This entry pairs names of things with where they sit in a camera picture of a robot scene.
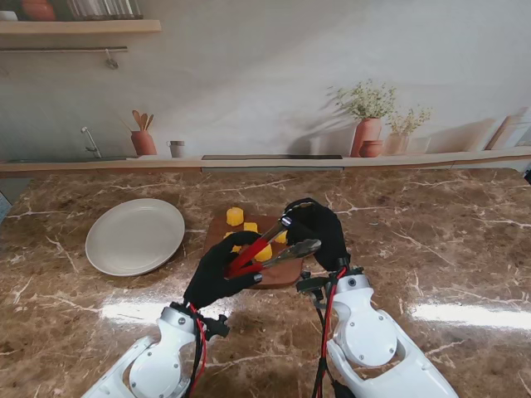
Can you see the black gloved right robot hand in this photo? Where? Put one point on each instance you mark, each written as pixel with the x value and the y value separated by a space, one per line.
pixel 327 232

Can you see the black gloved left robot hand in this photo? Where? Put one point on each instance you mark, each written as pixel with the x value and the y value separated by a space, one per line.
pixel 211 278

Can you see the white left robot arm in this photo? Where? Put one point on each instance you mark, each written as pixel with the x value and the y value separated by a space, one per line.
pixel 157 365

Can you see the brown wooden cutting board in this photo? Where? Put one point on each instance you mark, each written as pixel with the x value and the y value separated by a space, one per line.
pixel 282 275

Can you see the white round plate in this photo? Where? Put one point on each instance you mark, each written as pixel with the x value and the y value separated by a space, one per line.
pixel 132 236

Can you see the printed kitchen scene backdrop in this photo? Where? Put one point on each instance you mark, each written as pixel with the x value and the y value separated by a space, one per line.
pixel 249 83

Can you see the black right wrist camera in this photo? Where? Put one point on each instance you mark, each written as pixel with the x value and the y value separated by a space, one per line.
pixel 311 286

